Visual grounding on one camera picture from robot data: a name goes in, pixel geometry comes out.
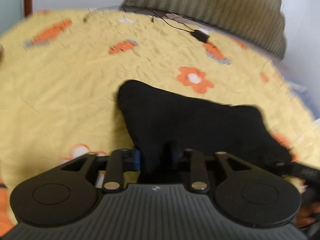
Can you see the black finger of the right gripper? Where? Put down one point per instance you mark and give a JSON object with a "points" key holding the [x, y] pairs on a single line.
{"points": [[308, 174]]}

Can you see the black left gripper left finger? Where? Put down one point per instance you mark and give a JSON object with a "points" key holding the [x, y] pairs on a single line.
{"points": [[123, 160]]}

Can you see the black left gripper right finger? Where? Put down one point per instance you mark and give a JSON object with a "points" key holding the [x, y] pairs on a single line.
{"points": [[190, 157]]}

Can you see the black pants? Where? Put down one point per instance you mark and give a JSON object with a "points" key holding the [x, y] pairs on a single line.
{"points": [[163, 124]]}

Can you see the yellow carrot print bedspread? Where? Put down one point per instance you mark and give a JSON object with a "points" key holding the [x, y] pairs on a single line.
{"points": [[60, 72]]}

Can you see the black power adapter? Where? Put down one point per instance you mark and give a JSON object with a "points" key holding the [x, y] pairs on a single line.
{"points": [[200, 35]]}

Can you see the olive tufted headboard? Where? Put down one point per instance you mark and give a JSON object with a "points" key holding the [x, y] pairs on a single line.
{"points": [[257, 21]]}

